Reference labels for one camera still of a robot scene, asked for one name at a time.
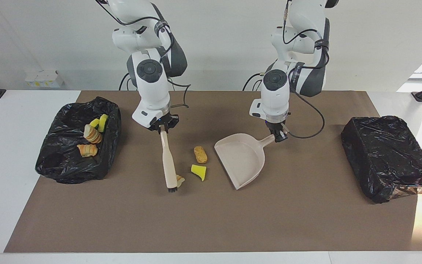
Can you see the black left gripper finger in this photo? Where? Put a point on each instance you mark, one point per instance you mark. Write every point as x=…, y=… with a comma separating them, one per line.
x=286, y=133
x=278, y=138

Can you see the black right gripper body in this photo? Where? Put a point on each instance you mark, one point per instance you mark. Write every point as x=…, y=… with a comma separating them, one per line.
x=164, y=123

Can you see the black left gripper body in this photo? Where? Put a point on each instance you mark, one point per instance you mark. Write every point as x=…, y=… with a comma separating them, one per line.
x=277, y=127

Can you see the beige hand brush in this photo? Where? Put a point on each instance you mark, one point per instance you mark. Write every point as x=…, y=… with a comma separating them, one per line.
x=167, y=161

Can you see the brown bread roll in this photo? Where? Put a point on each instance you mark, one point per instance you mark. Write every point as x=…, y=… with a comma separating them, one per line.
x=200, y=154

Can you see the beige plastic dustpan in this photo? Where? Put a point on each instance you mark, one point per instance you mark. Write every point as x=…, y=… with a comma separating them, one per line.
x=240, y=161

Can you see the small yellow sponge wedge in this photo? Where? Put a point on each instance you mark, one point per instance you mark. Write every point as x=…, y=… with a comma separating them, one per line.
x=199, y=171

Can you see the striped croissant piece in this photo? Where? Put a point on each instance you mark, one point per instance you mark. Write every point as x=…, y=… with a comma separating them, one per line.
x=93, y=134
x=180, y=181
x=86, y=150

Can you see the yellow sponge with green backing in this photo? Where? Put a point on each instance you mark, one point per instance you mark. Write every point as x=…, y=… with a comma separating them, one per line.
x=103, y=123

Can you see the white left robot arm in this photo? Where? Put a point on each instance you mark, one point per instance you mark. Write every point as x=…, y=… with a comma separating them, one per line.
x=275, y=99

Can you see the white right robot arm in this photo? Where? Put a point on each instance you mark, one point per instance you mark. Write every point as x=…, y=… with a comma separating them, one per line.
x=152, y=95

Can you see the crumpled black bag bin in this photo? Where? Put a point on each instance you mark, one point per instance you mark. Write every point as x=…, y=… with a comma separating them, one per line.
x=60, y=161

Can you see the black bag over cardboard box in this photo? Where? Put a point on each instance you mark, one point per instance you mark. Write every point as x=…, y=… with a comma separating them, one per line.
x=387, y=154

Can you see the brown table mat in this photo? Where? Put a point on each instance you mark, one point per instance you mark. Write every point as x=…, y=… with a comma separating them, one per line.
x=211, y=227

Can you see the white wall socket boxes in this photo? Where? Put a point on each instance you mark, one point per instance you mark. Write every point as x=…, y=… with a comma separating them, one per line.
x=44, y=79

